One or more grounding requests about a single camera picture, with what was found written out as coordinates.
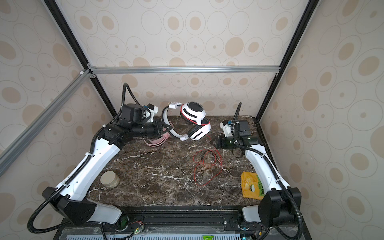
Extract pink headset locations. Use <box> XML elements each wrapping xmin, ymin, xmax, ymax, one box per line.
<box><xmin>144</xmin><ymin>133</ymin><xmax>171</xmax><ymax>147</ymax></box>

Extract white black headphones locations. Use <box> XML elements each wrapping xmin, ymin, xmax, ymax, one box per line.
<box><xmin>162</xmin><ymin>102</ymin><xmax>211</xmax><ymax>141</ymax></box>

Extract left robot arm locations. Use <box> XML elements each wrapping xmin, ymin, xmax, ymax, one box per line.
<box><xmin>27</xmin><ymin>83</ymin><xmax>169</xmax><ymax>234</ymax></box>

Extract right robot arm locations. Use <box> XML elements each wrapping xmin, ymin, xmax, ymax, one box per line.
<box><xmin>211</xmin><ymin>104</ymin><xmax>304</xmax><ymax>240</ymax></box>

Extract yellow snack bag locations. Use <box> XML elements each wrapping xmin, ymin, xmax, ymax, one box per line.
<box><xmin>241</xmin><ymin>172</ymin><xmax>265</xmax><ymax>201</ymax></box>

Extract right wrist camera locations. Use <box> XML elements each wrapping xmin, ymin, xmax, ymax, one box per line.
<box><xmin>220</xmin><ymin>120</ymin><xmax>235</xmax><ymax>138</ymax></box>

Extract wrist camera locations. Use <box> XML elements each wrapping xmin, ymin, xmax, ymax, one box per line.
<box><xmin>144</xmin><ymin>104</ymin><xmax>159</xmax><ymax>123</ymax></box>
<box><xmin>220</xmin><ymin>120</ymin><xmax>235</xmax><ymax>138</ymax></box>

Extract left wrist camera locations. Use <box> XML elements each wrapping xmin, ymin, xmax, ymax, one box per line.
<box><xmin>144</xmin><ymin>104</ymin><xmax>159</xmax><ymax>123</ymax></box>

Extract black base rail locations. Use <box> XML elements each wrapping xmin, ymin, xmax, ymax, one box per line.
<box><xmin>53</xmin><ymin>205</ymin><xmax>313</xmax><ymax>240</ymax></box>

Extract horizontal aluminium rail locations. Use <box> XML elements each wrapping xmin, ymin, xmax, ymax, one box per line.
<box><xmin>90</xmin><ymin>66</ymin><xmax>280</xmax><ymax>74</ymax></box>

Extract left diagonal aluminium rail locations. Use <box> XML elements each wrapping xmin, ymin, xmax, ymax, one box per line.
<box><xmin>1</xmin><ymin>70</ymin><xmax>91</xmax><ymax>175</ymax></box>

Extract left black corner post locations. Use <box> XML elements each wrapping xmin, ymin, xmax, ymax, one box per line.
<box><xmin>43</xmin><ymin>0</ymin><xmax>117</xmax><ymax>117</ymax></box>

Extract black corner post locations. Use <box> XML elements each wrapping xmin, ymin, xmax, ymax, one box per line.
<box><xmin>255</xmin><ymin>0</ymin><xmax>320</xmax><ymax>123</ymax></box>
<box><xmin>43</xmin><ymin>0</ymin><xmax>117</xmax><ymax>117</ymax></box>

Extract right black corner post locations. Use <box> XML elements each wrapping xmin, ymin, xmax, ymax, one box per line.
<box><xmin>255</xmin><ymin>0</ymin><xmax>320</xmax><ymax>123</ymax></box>

